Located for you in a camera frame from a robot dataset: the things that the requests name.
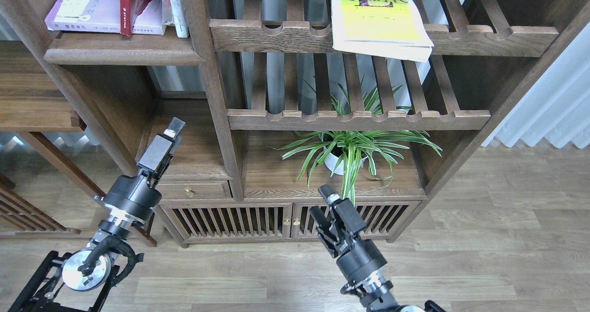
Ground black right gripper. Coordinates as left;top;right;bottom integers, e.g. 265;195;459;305
311;184;387;285

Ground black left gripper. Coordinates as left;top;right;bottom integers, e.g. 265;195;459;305
105;118;186;221

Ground white lavender book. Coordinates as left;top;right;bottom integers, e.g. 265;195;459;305
45;0;166;35

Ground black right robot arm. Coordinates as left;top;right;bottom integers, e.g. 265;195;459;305
311;184;444;312

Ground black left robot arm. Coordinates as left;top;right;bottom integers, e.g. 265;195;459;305
9;118;185;312

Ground brass drawer knob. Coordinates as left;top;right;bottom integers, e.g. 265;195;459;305
185;188;195;198

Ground white plant pot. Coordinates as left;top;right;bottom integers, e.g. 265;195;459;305
324;147;348;176

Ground green spider plant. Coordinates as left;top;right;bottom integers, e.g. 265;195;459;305
275;75;444;206

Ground dark wooden bookshelf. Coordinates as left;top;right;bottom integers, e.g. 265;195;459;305
1;0;589;247

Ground white upright book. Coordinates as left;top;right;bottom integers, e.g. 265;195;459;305
162;0;189;38

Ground yellow green book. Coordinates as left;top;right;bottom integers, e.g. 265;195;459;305
331;0;433;62

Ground white curtain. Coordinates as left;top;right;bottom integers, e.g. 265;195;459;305
483;26;590;148

